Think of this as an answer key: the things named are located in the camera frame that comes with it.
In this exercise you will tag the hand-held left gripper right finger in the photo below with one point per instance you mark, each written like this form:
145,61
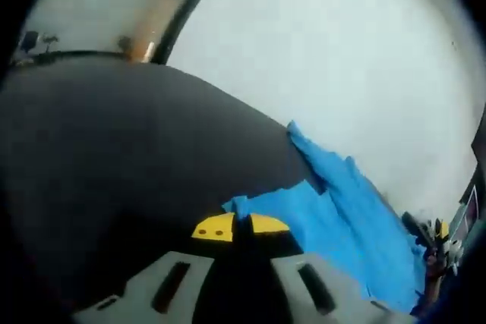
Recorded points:
284,282

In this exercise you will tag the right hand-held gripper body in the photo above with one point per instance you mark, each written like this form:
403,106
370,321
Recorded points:
455,253

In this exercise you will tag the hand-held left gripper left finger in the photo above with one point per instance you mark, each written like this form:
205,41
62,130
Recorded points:
136,290

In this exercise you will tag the blue cloth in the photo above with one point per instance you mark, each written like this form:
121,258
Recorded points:
341,217

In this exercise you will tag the dark potted plant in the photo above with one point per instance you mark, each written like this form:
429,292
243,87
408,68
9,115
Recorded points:
50,40

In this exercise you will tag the dark office chair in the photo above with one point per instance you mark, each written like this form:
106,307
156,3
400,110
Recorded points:
28,41

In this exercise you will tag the glass partition with black frame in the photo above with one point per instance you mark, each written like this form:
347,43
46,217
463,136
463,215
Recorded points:
95,5

